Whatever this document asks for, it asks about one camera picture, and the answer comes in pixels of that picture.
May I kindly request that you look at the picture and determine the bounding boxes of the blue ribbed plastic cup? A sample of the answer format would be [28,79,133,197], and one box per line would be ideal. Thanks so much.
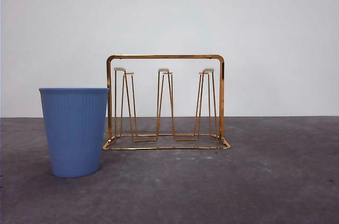
[39,87,110,178]

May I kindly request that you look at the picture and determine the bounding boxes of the gold wire cup rack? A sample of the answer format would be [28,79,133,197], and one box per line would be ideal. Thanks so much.
[102,54,231,152]

